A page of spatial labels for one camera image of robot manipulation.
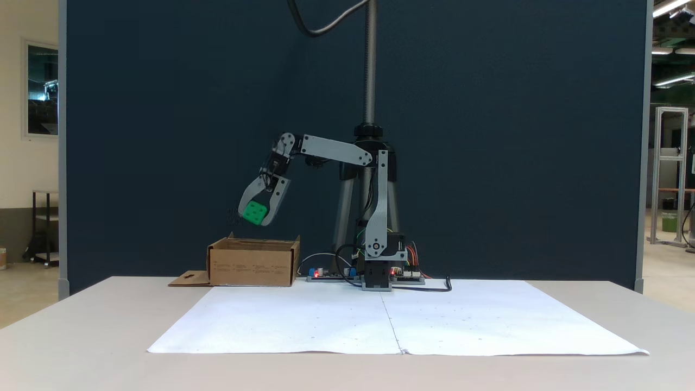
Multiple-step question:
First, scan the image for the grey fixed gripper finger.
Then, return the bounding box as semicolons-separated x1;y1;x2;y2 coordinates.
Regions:
238;175;270;219

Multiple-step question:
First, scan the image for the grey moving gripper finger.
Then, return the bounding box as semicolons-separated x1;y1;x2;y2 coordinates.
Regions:
260;178;291;227

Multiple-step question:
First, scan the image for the green die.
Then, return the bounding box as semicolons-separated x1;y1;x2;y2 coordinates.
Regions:
242;200;268;226

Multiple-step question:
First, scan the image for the brown cardboard box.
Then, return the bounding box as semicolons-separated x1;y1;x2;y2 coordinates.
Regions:
168;232;301;288

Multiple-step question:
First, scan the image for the dark blue circuit board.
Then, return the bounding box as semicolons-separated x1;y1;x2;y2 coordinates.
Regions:
306;266;360;283

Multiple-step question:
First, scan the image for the dark blue partition panel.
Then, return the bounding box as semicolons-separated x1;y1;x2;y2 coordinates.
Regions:
58;0;653;294

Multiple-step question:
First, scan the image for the white paper sheet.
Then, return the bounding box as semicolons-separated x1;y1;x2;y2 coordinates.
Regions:
147;280;650;357

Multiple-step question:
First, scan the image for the black shelf cart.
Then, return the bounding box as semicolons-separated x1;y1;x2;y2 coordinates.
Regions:
29;190;60;268

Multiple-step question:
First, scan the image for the ceiling strip light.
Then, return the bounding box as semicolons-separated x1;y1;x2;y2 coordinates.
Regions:
652;0;695;18
654;73;695;89

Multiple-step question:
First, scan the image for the black cable bundle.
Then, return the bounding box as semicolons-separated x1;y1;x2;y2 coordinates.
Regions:
334;243;364;287

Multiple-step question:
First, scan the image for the black camera tripod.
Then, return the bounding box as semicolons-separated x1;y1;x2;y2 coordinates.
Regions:
305;0;401;279

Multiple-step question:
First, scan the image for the grey camera cable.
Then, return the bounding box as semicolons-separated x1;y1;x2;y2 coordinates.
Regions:
287;0;371;38

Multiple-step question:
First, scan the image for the circuit board with coloured wires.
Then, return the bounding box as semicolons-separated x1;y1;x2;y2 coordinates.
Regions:
392;268;426;286

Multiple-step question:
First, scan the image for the framed wall window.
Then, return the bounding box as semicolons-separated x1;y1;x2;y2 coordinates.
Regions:
22;38;60;140

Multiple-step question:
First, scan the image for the aluminium profile frame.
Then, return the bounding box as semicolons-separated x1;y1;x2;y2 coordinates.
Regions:
648;106;691;248

